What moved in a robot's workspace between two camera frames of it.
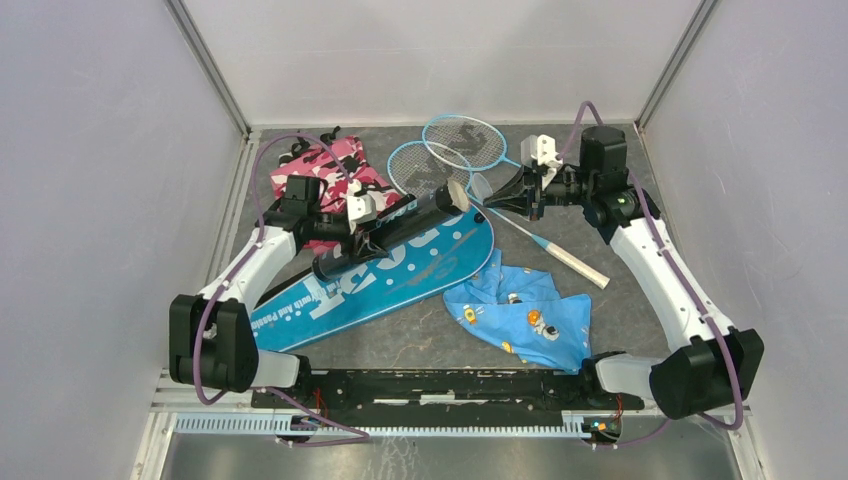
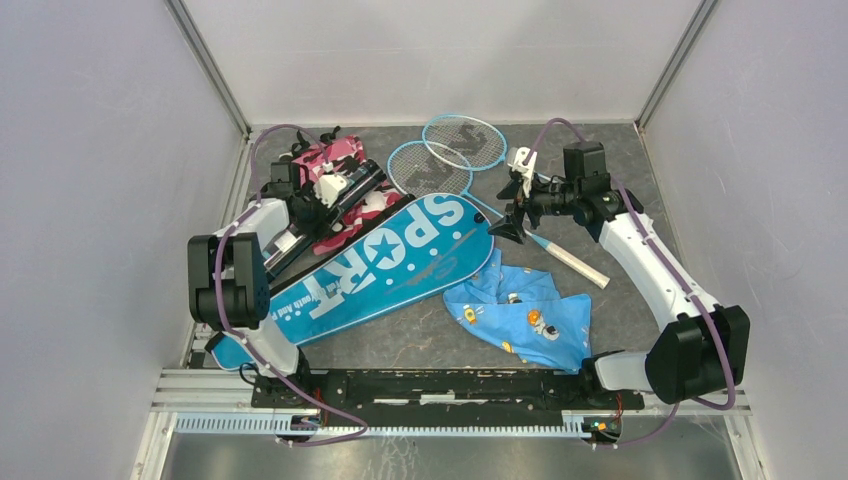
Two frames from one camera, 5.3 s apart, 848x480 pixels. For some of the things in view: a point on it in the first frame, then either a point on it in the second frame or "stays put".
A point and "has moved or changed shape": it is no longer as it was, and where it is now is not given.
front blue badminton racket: x=421 y=166 stays put
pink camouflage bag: x=344 y=170 stays put
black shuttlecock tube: x=396 y=222 has moved or changed shape
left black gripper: x=365 y=251 to x=318 y=227
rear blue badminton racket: x=466 y=142 stays put
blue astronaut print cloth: x=523 y=311 stays put
